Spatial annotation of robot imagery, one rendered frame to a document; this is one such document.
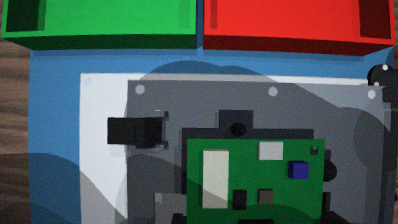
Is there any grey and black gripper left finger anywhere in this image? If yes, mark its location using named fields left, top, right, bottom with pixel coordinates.
left=171, top=213, right=187, bottom=224

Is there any red bin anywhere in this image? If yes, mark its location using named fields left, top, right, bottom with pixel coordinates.
left=203, top=0, right=396, bottom=56

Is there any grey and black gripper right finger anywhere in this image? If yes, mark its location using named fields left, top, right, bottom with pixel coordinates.
left=320, top=211, right=350, bottom=224

